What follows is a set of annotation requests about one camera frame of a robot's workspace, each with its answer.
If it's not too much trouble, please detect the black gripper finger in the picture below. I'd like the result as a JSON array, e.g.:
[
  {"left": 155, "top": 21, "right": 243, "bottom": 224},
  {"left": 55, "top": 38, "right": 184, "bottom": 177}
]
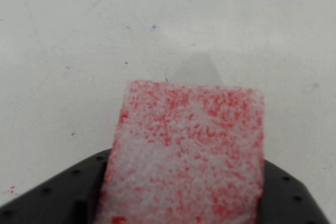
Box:
[
  {"left": 258, "top": 158, "right": 332, "bottom": 224},
  {"left": 0, "top": 148, "right": 113, "bottom": 224}
]

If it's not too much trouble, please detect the red speckled white foam cube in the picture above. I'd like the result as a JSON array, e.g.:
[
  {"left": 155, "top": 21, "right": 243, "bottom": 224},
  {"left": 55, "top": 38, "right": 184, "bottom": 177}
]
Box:
[{"left": 93, "top": 79, "right": 266, "bottom": 224}]

